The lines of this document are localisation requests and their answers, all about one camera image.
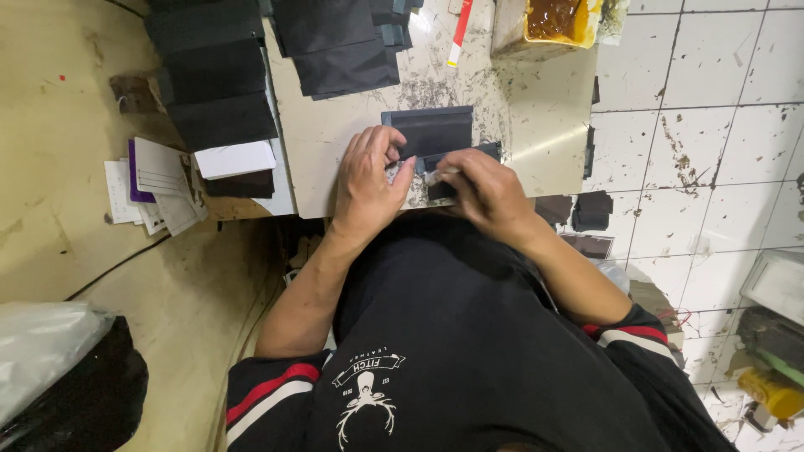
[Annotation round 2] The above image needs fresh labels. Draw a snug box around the black leather wallet panel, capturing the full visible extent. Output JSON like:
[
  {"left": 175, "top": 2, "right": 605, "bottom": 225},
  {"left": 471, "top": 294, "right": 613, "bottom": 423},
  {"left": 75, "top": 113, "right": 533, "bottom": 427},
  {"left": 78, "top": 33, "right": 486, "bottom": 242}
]
[{"left": 381, "top": 106, "right": 474, "bottom": 162}]

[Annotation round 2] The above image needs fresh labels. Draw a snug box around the pile of black fabric pieces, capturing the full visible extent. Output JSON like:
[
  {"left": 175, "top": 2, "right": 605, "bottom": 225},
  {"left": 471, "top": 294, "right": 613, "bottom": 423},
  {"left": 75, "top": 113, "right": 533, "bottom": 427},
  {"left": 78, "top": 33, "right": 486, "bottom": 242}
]
[{"left": 271, "top": 0, "right": 424, "bottom": 102}]

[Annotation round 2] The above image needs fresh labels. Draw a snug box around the yellow bottle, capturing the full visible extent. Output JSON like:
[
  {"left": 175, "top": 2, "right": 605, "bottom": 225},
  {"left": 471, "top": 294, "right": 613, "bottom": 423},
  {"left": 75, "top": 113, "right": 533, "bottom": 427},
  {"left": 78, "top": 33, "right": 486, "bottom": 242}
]
[{"left": 737, "top": 368, "right": 804, "bottom": 420}]

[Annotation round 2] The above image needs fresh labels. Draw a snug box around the clear plastic bag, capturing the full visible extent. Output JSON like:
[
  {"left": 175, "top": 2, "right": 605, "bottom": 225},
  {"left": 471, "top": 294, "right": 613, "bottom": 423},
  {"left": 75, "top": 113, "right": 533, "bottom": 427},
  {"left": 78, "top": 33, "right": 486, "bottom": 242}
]
[{"left": 0, "top": 301, "right": 118, "bottom": 429}]

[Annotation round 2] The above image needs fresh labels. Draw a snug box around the purple paper sheet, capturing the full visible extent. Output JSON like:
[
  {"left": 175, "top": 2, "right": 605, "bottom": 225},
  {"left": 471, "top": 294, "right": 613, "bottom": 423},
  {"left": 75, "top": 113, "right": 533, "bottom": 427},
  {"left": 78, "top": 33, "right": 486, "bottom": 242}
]
[{"left": 127, "top": 139, "right": 157, "bottom": 204}]

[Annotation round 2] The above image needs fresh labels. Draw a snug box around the black strip at table edge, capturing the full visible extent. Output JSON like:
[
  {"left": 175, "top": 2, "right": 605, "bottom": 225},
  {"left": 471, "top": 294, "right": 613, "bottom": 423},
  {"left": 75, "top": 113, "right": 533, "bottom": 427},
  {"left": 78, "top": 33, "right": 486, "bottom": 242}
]
[{"left": 583, "top": 125, "right": 596, "bottom": 181}]

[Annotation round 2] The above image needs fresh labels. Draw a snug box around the narrow black leather strip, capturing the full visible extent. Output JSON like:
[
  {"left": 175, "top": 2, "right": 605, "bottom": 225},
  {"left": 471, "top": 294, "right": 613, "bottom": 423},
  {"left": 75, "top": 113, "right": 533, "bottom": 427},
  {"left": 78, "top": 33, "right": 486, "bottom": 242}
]
[{"left": 415, "top": 141, "right": 503, "bottom": 202}]

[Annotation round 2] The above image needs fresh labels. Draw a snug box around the container of yellow-brown glue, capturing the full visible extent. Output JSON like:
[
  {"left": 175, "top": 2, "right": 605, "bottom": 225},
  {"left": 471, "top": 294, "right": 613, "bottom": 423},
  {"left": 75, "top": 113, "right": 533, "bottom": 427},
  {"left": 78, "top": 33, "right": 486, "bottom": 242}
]
[{"left": 491, "top": 0, "right": 605, "bottom": 62}]

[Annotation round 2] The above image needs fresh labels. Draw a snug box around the heap of black leather scraps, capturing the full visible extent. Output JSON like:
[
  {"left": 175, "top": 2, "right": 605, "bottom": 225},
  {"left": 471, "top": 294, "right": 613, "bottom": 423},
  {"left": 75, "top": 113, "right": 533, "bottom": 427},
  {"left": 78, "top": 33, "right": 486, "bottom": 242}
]
[{"left": 534, "top": 190, "right": 614, "bottom": 234}]

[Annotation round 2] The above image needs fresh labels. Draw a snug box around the row of black leather panels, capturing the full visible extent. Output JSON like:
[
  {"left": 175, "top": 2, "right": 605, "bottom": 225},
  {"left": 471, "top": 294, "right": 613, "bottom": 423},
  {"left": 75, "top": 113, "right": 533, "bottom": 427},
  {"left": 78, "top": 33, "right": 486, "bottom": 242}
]
[{"left": 143, "top": 0, "right": 279, "bottom": 153}]

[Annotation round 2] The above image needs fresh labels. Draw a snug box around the red and white stick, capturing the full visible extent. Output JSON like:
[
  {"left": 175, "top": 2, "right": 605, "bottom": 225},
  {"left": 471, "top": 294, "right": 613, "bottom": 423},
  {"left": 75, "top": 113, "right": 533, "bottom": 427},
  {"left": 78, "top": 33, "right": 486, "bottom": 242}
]
[{"left": 446, "top": 0, "right": 475, "bottom": 69}]

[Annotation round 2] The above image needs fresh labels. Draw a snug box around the dark brown leather piece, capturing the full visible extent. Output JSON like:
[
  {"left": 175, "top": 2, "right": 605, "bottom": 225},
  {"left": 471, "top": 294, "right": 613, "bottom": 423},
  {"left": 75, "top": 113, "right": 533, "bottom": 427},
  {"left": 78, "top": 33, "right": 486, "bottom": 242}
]
[{"left": 204, "top": 169, "right": 276, "bottom": 200}]

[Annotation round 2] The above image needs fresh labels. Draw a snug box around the person's left hand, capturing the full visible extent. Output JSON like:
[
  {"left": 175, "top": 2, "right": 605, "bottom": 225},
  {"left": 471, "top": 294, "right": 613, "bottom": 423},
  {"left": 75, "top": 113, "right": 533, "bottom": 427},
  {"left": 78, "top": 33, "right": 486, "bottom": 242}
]
[{"left": 332, "top": 125, "right": 417, "bottom": 238}]

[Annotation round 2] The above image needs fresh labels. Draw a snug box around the dark box with green edge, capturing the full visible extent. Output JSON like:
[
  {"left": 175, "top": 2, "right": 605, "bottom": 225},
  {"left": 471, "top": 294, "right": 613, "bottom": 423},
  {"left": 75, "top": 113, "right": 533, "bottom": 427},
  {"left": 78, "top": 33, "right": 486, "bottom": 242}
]
[{"left": 736, "top": 306, "right": 804, "bottom": 387}]

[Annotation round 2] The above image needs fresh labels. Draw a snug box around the black bag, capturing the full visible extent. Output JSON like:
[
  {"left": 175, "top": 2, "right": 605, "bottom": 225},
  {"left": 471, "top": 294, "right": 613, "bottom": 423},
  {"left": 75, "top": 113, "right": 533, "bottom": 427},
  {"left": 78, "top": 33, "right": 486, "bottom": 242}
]
[{"left": 0, "top": 316, "right": 149, "bottom": 452}]

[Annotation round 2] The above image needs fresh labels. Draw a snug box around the white blank card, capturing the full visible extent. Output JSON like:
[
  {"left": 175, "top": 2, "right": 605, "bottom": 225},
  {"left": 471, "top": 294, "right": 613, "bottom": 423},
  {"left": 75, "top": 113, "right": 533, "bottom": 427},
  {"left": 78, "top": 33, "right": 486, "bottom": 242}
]
[{"left": 193, "top": 140, "right": 277, "bottom": 181}]

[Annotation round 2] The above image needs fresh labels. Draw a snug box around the heap of white paper sheets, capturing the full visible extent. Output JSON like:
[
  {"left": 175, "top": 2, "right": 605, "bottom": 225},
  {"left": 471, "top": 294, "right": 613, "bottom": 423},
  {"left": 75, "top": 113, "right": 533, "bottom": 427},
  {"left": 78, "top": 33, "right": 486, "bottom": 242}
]
[{"left": 103, "top": 137, "right": 209, "bottom": 237}]

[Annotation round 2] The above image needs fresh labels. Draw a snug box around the black cable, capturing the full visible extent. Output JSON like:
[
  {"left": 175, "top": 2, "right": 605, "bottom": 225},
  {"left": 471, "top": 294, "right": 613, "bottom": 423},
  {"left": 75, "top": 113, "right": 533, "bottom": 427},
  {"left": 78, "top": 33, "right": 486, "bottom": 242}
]
[{"left": 64, "top": 234, "right": 172, "bottom": 303}]

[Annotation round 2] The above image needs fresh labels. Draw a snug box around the person's black printed shirt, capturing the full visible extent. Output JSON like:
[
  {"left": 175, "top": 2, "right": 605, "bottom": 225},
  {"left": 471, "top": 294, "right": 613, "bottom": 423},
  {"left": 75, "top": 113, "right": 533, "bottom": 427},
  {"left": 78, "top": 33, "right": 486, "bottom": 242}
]
[{"left": 225, "top": 210, "right": 739, "bottom": 452}]

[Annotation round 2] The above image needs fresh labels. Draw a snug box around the person's right hand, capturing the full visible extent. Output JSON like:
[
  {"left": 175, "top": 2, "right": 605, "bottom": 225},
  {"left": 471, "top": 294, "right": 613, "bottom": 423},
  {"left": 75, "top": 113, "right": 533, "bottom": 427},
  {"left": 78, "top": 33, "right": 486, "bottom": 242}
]
[{"left": 429, "top": 149, "right": 544, "bottom": 249}]

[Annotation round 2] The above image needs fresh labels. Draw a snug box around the white plastic tray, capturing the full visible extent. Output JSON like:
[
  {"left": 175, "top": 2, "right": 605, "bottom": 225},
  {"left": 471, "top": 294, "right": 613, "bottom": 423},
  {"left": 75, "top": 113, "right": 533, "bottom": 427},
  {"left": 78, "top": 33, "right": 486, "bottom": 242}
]
[{"left": 740, "top": 249, "right": 804, "bottom": 329}]

